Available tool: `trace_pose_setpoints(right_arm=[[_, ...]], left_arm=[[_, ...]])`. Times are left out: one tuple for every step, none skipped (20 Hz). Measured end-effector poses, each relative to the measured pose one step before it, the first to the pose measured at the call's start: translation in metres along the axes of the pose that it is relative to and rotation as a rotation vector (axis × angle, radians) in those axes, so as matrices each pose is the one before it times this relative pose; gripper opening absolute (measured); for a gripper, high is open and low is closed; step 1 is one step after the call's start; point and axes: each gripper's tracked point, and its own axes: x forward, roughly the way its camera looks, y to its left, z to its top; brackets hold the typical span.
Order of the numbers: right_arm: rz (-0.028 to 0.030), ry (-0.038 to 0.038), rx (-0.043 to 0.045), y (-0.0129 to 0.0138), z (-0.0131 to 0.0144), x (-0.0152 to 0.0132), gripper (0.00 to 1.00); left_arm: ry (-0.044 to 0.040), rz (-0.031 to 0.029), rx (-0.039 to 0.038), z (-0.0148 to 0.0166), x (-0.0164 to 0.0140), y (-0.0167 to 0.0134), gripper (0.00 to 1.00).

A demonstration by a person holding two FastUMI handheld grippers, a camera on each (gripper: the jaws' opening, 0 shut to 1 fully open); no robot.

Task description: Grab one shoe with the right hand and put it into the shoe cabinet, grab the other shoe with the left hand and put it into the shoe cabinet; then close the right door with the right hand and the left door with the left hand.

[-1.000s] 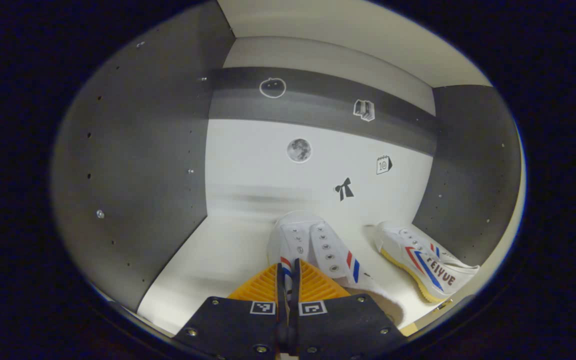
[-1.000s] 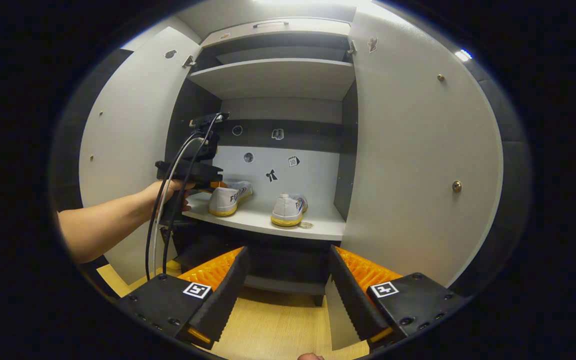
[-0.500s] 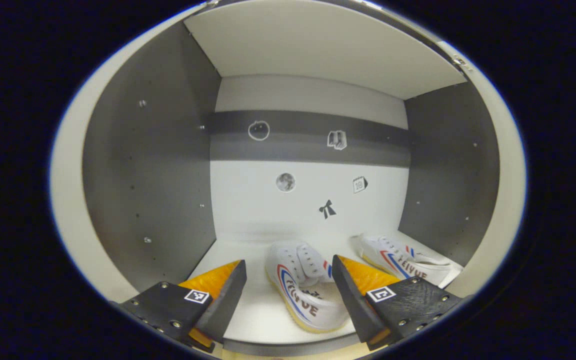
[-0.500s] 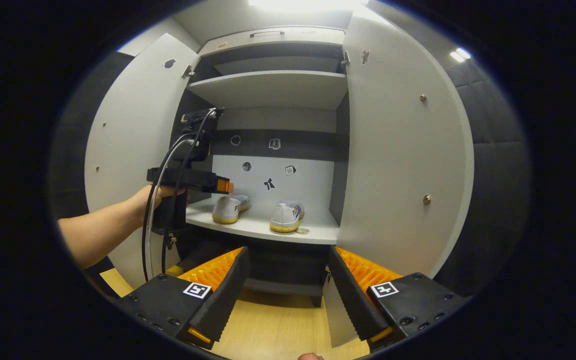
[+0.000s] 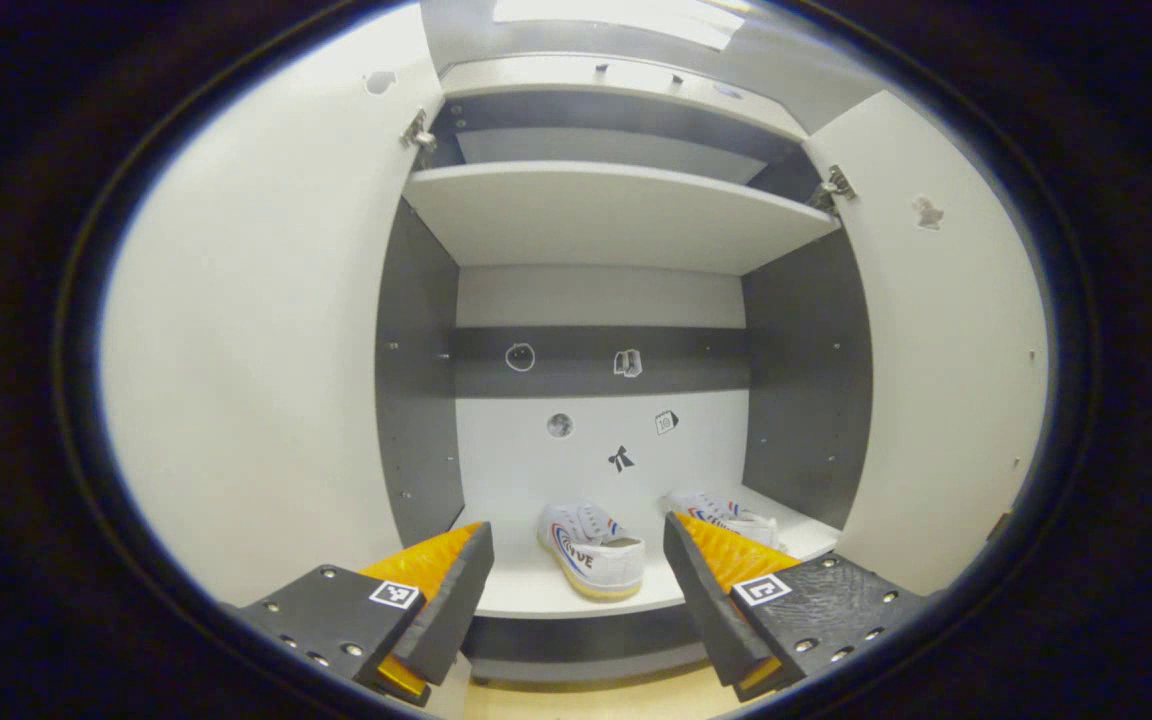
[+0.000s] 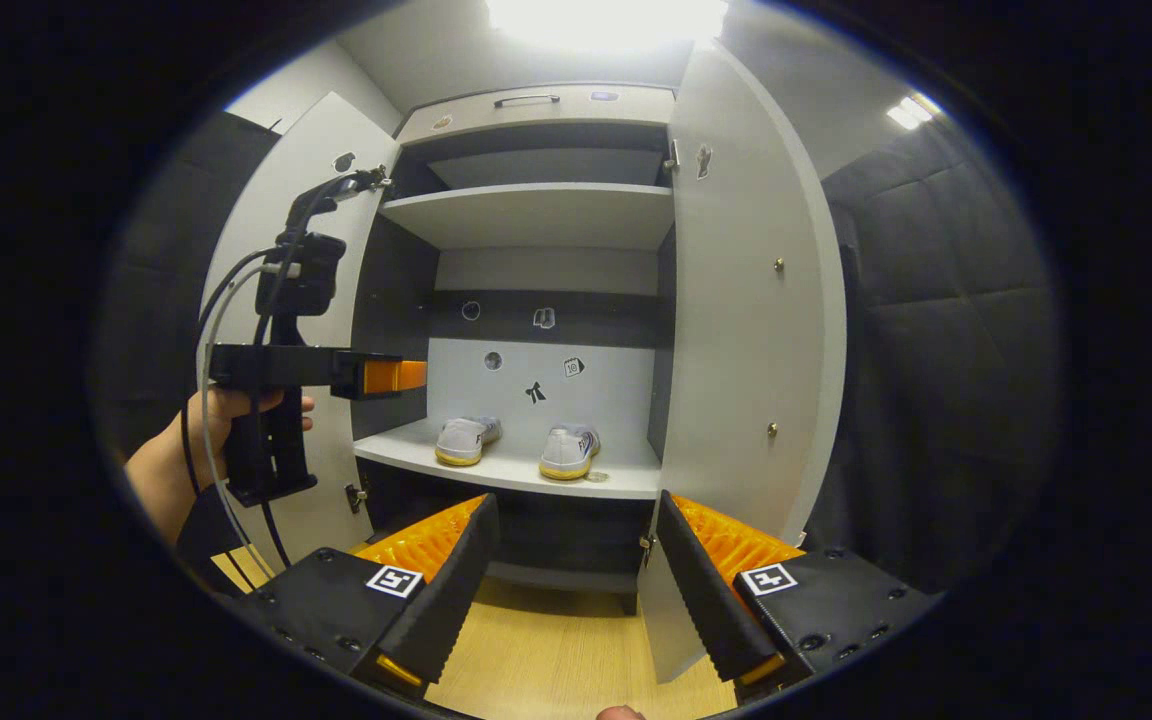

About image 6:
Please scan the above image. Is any grey cable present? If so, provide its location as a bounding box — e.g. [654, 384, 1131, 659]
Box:
[198, 262, 282, 581]

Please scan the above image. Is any black backdrop cloth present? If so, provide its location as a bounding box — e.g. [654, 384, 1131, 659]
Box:
[96, 90, 1062, 596]

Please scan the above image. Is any grey shoe cabinet door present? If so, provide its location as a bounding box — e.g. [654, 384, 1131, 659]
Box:
[636, 45, 849, 686]
[198, 92, 402, 576]

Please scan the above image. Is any white striped shoe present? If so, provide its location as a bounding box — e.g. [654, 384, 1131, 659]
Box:
[434, 416, 504, 468]
[539, 424, 603, 482]

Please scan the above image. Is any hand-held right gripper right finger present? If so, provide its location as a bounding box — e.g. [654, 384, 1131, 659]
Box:
[656, 490, 942, 701]

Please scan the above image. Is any large ceiling light panel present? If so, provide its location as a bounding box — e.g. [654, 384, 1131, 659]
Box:
[484, 0, 729, 51]

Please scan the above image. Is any small ceiling light panel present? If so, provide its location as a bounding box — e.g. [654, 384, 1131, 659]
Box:
[886, 92, 942, 131]

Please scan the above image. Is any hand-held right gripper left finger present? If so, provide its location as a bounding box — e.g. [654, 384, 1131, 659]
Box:
[234, 493, 500, 701]

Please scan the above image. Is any black cable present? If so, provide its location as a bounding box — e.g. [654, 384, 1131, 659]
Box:
[179, 248, 292, 571]

